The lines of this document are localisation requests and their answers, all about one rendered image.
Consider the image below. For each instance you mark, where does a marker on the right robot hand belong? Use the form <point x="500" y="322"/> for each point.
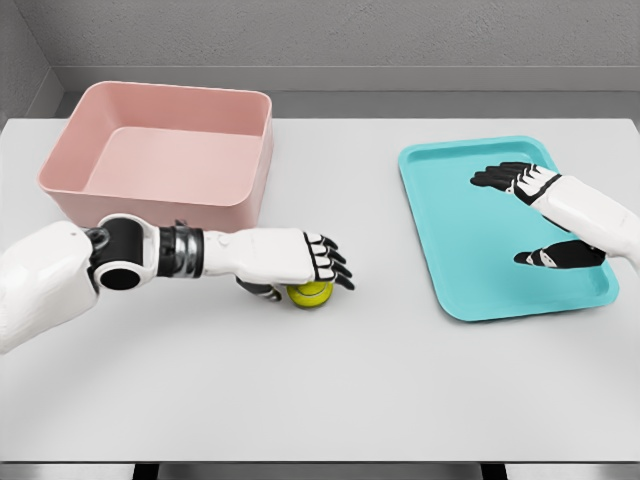
<point x="565" y="200"/>

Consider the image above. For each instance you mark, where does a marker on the blue tray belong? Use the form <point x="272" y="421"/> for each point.
<point x="495" y="230"/>

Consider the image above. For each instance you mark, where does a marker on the yellow-green tennis ball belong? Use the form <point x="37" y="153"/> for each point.
<point x="310" y="295"/>

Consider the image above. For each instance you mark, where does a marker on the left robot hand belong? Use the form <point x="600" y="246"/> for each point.
<point x="280" y="252"/>

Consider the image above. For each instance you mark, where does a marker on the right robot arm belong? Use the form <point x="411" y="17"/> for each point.
<point x="617" y="225"/>

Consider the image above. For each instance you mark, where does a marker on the pink basket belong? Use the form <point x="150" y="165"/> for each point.
<point x="160" y="150"/>

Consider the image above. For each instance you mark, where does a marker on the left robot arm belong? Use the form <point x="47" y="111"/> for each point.
<point x="100" y="255"/>

